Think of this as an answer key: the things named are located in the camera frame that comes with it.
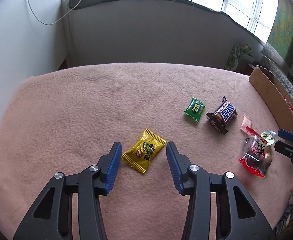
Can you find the patterned cloth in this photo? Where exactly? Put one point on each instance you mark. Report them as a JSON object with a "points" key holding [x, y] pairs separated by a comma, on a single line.
{"points": [[286, 220]]}

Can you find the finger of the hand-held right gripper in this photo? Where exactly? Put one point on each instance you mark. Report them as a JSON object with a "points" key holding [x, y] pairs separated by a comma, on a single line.
{"points": [[286, 150], [286, 133]]}

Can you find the green candy packet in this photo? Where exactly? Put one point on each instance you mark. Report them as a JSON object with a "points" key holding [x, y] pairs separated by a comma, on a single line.
{"points": [[194, 109]]}

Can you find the red plum snack packet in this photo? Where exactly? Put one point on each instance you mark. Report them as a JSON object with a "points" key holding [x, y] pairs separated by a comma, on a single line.
{"points": [[254, 155], [291, 108]]}

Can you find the yellow candy packet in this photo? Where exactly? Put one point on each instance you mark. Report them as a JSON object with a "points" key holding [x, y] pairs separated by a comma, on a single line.
{"points": [[144, 151]]}

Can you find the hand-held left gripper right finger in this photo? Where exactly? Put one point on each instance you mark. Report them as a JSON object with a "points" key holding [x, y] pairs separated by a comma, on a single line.
{"points": [[174, 167]]}

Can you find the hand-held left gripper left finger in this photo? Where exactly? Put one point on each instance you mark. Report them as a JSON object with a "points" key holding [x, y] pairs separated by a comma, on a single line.
{"points": [[112, 170]]}

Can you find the round brown sweet packet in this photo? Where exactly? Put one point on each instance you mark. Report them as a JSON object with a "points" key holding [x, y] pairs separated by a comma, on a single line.
{"points": [[270, 137]]}

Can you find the pink blanket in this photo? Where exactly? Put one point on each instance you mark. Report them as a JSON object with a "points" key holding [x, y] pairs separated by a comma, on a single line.
{"points": [[86, 105]]}

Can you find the pink candy packet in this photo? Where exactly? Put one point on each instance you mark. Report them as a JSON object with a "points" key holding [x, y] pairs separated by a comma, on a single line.
{"points": [[246, 123]]}

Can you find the brown chocolate bar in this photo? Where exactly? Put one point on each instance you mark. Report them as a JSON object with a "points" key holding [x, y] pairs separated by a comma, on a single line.
{"points": [[222, 115]]}

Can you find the green paper bag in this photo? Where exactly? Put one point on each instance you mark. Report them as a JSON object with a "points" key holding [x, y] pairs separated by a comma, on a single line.
{"points": [[234, 60]]}

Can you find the white framed window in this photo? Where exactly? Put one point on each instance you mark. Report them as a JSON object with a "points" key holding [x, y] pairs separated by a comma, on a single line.
{"points": [[253, 5]]}

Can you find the landscape wall painting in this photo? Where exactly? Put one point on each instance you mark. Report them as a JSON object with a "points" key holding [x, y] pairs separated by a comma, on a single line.
{"points": [[284, 22]]}

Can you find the cardboard box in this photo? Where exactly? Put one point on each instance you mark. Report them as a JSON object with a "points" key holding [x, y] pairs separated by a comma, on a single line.
{"points": [[264, 82]]}

